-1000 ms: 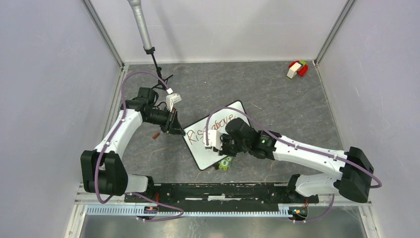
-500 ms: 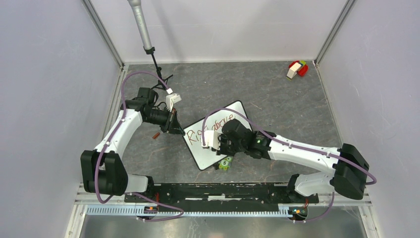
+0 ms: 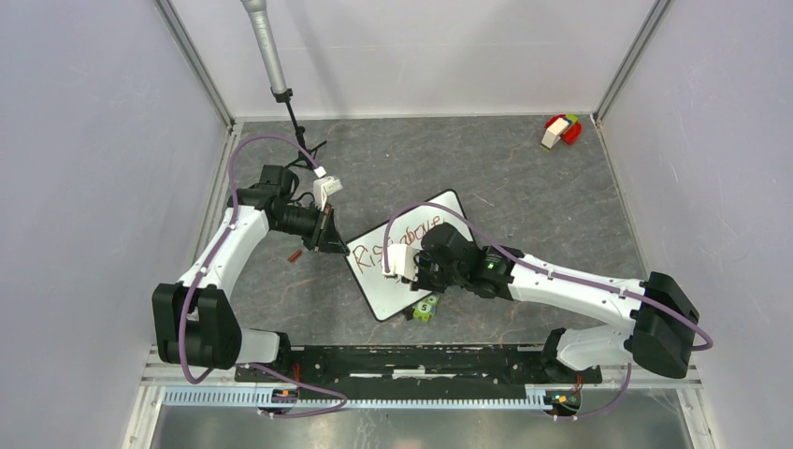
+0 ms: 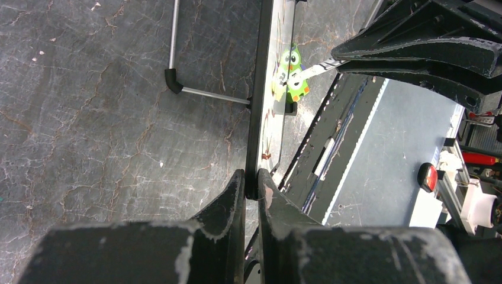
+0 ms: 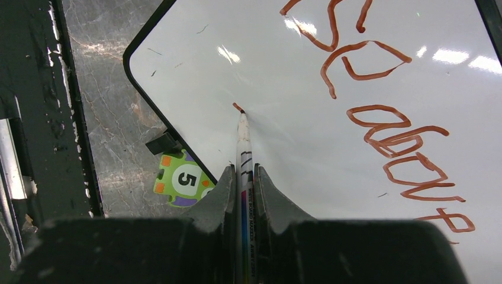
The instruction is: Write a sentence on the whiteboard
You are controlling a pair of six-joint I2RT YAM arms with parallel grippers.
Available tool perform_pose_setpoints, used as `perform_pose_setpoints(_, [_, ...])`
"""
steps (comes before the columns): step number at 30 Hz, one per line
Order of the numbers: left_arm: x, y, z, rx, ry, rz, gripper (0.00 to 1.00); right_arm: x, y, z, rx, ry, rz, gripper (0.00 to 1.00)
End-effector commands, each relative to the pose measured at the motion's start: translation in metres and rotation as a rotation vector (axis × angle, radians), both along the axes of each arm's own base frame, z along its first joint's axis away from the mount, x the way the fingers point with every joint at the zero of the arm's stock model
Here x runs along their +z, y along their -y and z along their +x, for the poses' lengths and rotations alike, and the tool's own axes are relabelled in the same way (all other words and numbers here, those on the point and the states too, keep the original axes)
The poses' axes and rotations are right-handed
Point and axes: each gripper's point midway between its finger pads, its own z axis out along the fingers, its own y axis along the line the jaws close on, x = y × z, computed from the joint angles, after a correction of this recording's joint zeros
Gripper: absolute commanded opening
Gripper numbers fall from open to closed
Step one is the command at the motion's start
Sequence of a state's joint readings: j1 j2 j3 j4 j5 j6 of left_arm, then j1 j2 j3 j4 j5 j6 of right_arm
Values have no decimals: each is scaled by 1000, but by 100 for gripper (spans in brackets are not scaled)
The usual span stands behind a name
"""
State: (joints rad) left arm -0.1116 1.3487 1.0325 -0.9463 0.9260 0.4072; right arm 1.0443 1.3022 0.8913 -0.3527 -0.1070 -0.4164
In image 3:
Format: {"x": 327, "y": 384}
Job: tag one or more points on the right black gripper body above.
{"x": 432, "y": 277}

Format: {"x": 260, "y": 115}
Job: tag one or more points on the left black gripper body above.
{"x": 301, "y": 222}

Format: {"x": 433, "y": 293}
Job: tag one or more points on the brown marker cap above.
{"x": 294, "y": 256}

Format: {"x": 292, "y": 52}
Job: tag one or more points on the white whiteboard black frame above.
{"x": 379, "y": 257}

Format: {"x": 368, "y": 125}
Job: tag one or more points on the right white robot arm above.
{"x": 649, "y": 322}

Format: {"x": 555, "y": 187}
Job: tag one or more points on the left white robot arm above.
{"x": 195, "y": 325}

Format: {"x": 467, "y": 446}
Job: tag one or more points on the green owl number block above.
{"x": 425, "y": 309}

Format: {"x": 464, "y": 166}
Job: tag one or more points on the red and white toy blocks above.
{"x": 563, "y": 127}

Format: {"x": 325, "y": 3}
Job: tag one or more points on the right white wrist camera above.
{"x": 399, "y": 260}

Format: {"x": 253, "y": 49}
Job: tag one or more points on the slotted cable duct rail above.
{"x": 278, "y": 399}

